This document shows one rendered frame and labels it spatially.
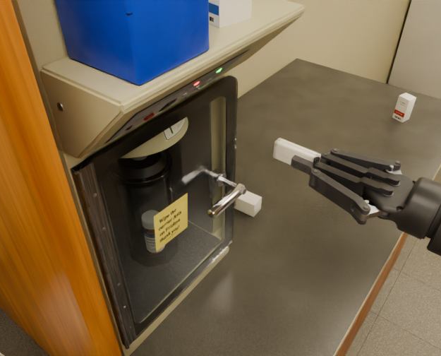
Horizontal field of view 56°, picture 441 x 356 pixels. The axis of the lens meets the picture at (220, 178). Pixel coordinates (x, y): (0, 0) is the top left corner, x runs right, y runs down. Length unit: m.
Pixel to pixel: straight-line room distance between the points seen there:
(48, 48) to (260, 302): 0.64
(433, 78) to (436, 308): 1.95
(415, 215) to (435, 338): 1.60
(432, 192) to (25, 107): 0.45
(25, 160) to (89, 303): 0.20
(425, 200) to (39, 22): 0.46
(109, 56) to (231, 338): 0.60
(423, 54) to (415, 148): 2.22
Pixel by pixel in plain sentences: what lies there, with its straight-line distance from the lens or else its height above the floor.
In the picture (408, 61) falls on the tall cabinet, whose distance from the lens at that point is 3.62.
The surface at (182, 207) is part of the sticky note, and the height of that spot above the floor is 1.21.
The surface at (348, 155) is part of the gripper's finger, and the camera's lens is 0.62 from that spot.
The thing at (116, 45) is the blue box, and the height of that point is 1.54.
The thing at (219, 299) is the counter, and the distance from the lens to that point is 0.89.
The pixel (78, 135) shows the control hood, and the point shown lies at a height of 1.45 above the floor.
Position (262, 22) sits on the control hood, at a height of 1.51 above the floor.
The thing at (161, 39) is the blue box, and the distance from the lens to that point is 0.38.
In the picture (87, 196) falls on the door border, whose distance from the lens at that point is 0.52.
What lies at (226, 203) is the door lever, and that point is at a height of 1.21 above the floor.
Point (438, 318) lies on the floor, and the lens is 2.20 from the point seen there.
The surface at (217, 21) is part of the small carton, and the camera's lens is 0.49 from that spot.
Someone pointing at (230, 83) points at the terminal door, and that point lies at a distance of 0.66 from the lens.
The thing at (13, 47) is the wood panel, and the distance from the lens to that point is 0.32.
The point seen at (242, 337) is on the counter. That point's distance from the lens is 0.84.
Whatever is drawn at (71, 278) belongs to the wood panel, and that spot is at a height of 1.34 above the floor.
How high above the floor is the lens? 1.68
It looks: 40 degrees down
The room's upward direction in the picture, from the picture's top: straight up
